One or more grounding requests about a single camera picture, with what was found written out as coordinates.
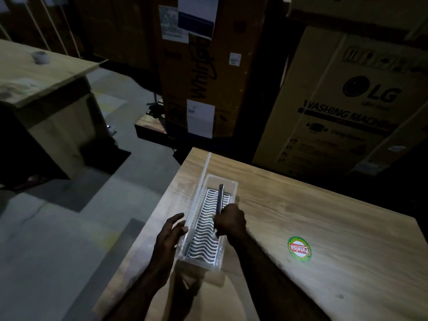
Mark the wooden pallet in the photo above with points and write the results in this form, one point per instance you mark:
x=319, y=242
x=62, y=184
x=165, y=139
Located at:
x=150, y=125

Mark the person's right forearm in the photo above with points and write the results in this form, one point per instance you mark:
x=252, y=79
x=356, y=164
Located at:
x=270, y=284

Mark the person's left hand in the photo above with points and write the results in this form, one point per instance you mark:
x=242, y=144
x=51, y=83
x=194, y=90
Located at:
x=165, y=245

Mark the white wavy rack insert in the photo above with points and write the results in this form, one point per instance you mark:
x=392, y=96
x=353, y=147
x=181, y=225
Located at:
x=202, y=237

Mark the small white square sticker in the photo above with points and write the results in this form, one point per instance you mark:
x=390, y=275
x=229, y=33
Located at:
x=235, y=59

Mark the clear plastic container with lid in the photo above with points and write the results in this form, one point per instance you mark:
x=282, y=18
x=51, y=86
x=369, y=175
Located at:
x=187, y=260

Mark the plain brown cardboard box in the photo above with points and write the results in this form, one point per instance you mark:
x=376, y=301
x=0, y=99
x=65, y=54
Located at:
x=351, y=9

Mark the grey printed paper label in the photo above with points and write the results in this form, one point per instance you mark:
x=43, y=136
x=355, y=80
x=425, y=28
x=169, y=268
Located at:
x=170, y=25

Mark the metal utensil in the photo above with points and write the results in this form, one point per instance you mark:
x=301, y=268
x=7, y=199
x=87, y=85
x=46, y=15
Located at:
x=220, y=198

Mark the person's right fingers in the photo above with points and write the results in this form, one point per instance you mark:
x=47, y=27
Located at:
x=219, y=227

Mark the round green red sticker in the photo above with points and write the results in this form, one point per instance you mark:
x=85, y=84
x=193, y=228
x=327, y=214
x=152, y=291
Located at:
x=298, y=249

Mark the small white tape roll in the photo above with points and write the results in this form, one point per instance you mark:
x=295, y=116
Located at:
x=40, y=57

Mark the person's left thumb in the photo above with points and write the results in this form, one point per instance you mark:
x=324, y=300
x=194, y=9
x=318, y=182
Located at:
x=181, y=229

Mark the reddish sandal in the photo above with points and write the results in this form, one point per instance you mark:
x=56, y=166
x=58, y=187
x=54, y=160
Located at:
x=30, y=183

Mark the light wooden table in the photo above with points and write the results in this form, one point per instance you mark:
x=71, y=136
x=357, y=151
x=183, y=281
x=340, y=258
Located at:
x=46, y=96

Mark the person's left forearm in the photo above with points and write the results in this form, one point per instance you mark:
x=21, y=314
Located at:
x=140, y=297

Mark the tall brown cardboard box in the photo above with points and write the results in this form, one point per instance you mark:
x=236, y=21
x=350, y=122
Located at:
x=230, y=90

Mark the blue and white paper label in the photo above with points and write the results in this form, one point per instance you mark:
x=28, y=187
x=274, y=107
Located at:
x=197, y=15

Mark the large printed cardboard appliance box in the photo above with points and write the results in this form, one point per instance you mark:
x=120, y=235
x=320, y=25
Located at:
x=334, y=130

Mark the person's right hand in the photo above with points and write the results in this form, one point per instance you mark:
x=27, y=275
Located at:
x=232, y=220

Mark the large white paper label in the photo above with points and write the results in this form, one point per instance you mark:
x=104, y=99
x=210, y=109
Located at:
x=200, y=118

